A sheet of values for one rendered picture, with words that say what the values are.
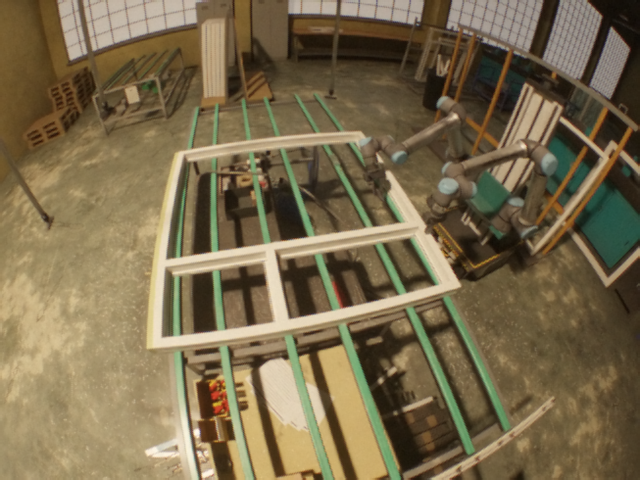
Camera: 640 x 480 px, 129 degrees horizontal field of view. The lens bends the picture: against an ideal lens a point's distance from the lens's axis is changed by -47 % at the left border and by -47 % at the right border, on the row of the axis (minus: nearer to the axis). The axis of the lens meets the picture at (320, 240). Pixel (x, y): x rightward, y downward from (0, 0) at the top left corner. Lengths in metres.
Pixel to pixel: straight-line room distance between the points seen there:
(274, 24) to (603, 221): 8.18
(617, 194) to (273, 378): 4.56
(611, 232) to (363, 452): 4.26
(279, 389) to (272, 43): 7.93
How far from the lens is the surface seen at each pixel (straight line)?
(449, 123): 1.87
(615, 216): 4.69
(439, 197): 1.40
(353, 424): 1.40
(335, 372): 1.43
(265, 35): 8.25
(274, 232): 1.91
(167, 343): 1.27
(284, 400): 1.39
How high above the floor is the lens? 2.02
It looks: 50 degrees down
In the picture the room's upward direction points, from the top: 5 degrees clockwise
